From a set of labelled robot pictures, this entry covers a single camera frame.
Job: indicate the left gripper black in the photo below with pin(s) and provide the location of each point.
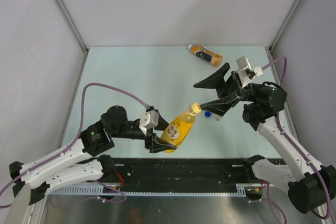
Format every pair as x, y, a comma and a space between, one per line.
154, 144

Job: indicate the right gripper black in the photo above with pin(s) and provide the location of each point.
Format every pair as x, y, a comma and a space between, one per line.
233, 93

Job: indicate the yellow juice bottle yellow cap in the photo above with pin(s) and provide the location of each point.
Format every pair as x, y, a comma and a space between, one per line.
179, 128

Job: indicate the blue bottle cap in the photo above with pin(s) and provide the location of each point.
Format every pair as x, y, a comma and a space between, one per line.
207, 114

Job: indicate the clear water bottle blue label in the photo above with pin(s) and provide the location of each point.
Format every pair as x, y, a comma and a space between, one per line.
216, 117

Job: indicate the orange juice bottle white cap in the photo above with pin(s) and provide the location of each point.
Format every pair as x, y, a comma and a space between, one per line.
210, 57

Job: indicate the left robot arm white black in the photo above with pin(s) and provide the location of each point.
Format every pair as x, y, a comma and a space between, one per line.
84, 159

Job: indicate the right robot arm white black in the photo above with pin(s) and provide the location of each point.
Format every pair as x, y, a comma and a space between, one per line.
307, 182

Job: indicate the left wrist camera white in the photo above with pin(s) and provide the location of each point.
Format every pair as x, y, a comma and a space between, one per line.
148, 120

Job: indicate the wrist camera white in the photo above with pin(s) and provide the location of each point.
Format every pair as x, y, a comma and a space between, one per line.
148, 120
246, 72

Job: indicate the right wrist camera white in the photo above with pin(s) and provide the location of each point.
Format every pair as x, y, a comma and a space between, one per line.
246, 72

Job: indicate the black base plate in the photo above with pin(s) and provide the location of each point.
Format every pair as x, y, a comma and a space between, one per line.
181, 175

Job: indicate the right aluminium corner post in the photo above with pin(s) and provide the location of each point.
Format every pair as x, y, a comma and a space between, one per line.
290, 15

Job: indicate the aluminium corner post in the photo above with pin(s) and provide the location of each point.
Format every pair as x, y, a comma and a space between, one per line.
61, 5
290, 15

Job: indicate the left aluminium corner post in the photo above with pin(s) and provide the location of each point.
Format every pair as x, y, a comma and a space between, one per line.
61, 5

